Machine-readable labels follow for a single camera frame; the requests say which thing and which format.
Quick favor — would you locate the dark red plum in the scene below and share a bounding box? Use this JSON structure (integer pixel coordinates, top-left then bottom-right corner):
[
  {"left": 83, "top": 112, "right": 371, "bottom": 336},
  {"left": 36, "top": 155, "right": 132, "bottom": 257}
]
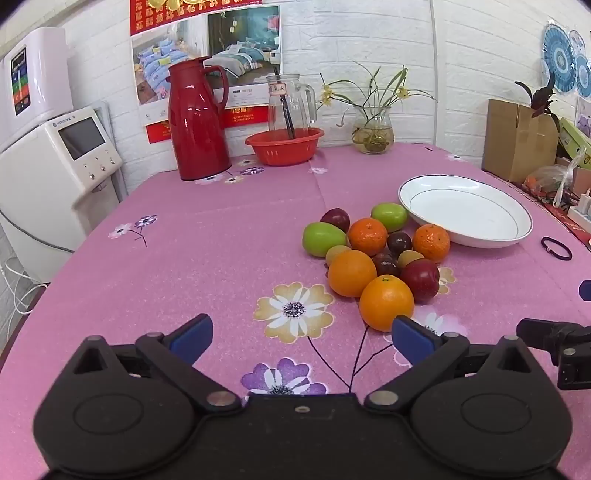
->
[{"left": 320, "top": 208, "right": 351, "bottom": 234}]

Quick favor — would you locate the green file box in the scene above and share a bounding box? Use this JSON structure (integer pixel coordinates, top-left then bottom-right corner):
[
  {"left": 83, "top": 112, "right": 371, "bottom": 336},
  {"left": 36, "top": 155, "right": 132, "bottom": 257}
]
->
[{"left": 558, "top": 117, "right": 591, "bottom": 160}]

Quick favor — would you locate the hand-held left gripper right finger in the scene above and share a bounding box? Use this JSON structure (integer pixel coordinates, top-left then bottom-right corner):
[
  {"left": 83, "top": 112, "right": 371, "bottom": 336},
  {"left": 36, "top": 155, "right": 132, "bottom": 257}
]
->
[{"left": 364, "top": 316, "right": 537, "bottom": 414}]

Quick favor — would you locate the cardboard box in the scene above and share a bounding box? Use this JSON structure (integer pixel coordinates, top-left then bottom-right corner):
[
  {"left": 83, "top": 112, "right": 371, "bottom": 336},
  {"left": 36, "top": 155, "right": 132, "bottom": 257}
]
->
[{"left": 482, "top": 98, "right": 561, "bottom": 184}]

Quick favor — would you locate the clear plastic bag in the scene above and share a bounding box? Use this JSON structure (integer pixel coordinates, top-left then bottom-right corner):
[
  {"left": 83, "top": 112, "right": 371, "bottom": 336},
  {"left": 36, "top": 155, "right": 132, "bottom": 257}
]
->
[{"left": 524, "top": 164, "right": 573, "bottom": 195}]

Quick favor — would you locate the purple leaf plant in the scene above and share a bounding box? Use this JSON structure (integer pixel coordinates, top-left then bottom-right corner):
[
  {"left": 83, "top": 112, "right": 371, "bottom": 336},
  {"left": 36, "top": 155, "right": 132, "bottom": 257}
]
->
[{"left": 515, "top": 73, "right": 561, "bottom": 134}]

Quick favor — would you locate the white cable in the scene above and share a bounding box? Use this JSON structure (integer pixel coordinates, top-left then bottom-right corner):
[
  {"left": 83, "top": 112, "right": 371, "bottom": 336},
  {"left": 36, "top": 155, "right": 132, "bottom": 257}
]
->
[{"left": 0, "top": 256, "right": 49, "bottom": 318}]

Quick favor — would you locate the red thermos jug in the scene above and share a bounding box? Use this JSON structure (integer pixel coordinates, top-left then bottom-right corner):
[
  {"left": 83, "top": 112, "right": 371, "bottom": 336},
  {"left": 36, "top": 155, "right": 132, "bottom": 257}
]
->
[{"left": 167, "top": 56, "right": 232, "bottom": 182}]

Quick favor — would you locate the red plastic basket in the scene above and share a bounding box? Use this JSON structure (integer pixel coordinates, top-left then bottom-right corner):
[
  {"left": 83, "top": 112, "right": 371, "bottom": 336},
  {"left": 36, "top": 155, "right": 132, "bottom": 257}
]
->
[{"left": 245, "top": 128, "right": 325, "bottom": 167}]

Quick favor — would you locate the yellow flowered plant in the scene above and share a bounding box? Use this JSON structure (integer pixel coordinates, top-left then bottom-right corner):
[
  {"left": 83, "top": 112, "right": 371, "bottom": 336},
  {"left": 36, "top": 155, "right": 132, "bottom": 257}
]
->
[{"left": 318, "top": 62, "right": 437, "bottom": 130}]

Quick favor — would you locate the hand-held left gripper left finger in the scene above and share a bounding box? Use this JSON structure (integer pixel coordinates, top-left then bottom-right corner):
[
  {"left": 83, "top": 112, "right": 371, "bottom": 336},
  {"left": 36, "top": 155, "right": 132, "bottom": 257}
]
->
[{"left": 73, "top": 314, "right": 243, "bottom": 414}]

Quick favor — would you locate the white plate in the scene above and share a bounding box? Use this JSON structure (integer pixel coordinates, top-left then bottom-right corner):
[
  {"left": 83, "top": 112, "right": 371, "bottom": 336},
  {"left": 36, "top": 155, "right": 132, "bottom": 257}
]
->
[{"left": 398, "top": 174, "right": 534, "bottom": 249}]

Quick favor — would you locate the black hair tie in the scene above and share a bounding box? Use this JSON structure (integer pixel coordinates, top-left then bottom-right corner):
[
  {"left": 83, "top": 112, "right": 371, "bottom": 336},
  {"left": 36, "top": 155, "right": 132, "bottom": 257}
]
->
[{"left": 541, "top": 236, "right": 573, "bottom": 260}]

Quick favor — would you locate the glass pitcher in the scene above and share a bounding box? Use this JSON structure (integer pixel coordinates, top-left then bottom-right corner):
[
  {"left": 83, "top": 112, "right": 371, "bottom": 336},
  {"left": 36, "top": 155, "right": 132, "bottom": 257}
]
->
[{"left": 265, "top": 74, "right": 318, "bottom": 139}]

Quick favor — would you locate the white water purifier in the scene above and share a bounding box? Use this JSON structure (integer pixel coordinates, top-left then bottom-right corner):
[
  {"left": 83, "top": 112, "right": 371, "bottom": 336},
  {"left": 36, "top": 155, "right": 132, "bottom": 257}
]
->
[{"left": 0, "top": 27, "right": 75, "bottom": 153}]

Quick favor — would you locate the white machine with screen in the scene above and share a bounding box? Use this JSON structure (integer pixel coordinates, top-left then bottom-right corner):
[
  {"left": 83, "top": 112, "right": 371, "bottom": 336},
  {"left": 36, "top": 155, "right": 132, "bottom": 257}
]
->
[{"left": 0, "top": 105, "right": 124, "bottom": 283}]

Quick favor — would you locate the large blue patterned plate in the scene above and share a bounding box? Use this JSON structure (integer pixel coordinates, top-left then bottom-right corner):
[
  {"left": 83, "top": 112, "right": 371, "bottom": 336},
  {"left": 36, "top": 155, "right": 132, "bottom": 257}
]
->
[{"left": 542, "top": 23, "right": 577, "bottom": 94}]

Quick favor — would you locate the white wall conduit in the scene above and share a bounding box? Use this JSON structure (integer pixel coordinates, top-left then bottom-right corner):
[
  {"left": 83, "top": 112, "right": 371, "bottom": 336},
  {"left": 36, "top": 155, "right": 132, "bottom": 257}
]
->
[{"left": 427, "top": 0, "right": 439, "bottom": 145}]

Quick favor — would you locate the large smooth orange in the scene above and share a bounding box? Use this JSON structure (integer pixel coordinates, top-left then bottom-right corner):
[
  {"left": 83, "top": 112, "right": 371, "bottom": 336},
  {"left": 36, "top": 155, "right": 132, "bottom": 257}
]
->
[
  {"left": 359, "top": 274, "right": 415, "bottom": 333},
  {"left": 328, "top": 249, "right": 378, "bottom": 298}
]

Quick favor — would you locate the green apple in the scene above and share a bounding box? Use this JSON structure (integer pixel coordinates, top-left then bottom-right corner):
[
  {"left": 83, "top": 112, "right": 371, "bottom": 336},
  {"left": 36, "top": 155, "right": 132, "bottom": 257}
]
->
[
  {"left": 370, "top": 203, "right": 408, "bottom": 233},
  {"left": 302, "top": 222, "right": 348, "bottom": 258}
]

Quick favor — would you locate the red apple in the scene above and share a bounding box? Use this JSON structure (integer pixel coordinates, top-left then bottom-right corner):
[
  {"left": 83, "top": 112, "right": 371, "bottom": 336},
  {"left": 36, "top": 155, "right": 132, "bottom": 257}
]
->
[{"left": 400, "top": 258, "right": 440, "bottom": 304}]

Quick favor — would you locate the wall poster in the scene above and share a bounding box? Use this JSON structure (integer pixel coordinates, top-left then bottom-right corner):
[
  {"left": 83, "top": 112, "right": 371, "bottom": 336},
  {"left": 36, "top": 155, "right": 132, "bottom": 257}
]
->
[{"left": 130, "top": 0, "right": 282, "bottom": 145}]

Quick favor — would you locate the dark purple plum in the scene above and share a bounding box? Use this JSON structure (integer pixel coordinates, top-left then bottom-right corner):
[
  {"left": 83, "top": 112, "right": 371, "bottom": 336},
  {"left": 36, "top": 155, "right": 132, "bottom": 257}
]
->
[
  {"left": 387, "top": 231, "right": 413, "bottom": 257},
  {"left": 372, "top": 252, "right": 401, "bottom": 278}
]

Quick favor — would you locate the black stick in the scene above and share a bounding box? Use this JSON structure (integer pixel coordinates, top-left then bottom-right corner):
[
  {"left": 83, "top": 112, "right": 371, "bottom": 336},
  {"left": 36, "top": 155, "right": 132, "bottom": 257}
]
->
[{"left": 273, "top": 67, "right": 297, "bottom": 139}]

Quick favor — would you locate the glass vase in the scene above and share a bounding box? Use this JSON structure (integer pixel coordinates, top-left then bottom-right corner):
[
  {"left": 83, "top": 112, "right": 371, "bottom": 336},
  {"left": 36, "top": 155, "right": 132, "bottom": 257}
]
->
[{"left": 352, "top": 107, "right": 394, "bottom": 155}]

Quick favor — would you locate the pink floral tablecloth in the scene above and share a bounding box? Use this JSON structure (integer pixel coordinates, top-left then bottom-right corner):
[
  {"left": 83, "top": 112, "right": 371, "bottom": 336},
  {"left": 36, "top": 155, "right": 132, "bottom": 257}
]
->
[{"left": 0, "top": 141, "right": 591, "bottom": 480}]

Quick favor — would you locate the mandarin orange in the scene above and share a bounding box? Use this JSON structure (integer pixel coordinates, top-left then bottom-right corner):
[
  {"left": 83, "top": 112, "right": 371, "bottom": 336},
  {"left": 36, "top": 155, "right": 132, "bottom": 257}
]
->
[
  {"left": 412, "top": 224, "right": 451, "bottom": 264},
  {"left": 347, "top": 218, "right": 389, "bottom": 257}
]

